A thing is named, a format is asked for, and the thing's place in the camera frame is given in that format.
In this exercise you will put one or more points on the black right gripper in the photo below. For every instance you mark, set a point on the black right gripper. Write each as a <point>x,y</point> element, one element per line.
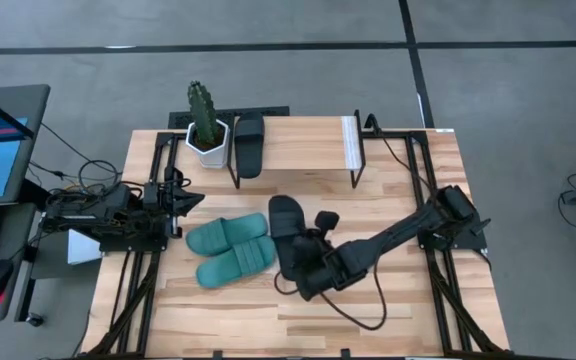
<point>320,265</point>

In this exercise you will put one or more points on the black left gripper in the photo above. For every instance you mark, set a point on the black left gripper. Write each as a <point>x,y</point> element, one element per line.
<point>160,202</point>

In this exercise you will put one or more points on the teal rubber slide sandal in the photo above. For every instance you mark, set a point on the teal rubber slide sandal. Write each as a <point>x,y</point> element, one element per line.
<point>233,265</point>
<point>218,232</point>

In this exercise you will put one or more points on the black slide sandal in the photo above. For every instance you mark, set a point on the black slide sandal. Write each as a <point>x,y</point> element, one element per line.
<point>285,215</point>
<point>249,145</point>

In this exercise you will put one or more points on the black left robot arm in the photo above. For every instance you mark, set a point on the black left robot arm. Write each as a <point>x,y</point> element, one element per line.
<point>93,210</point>

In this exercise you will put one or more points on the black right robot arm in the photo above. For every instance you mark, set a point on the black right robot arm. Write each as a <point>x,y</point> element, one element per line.
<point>398,232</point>

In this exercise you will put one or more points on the white hexagonal plant pot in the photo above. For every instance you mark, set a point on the white hexagonal plant pot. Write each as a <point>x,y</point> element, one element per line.
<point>213,155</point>

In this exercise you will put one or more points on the green cactus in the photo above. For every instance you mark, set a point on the green cactus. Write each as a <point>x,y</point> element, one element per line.
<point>202,115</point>

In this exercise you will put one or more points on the grey side desk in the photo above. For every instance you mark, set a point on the grey side desk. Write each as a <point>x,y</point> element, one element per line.
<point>15,235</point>

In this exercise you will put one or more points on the black caster wheel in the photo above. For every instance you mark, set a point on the black caster wheel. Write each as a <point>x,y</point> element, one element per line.
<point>34,320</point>

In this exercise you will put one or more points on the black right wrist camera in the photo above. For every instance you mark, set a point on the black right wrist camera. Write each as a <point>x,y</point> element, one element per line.
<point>345,267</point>

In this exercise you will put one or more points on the black left table frame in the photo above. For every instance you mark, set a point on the black left table frame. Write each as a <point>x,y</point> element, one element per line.
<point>140,300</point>

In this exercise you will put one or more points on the black table frame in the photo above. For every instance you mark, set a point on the black table frame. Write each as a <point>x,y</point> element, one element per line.
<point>440,300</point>
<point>140,300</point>

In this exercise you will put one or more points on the wooden shelf with black frame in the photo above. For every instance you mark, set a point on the wooden shelf with black frame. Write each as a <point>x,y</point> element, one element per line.
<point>308,142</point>

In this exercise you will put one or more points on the black right table frame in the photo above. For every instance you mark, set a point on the black right table frame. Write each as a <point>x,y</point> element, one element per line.
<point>440,300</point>

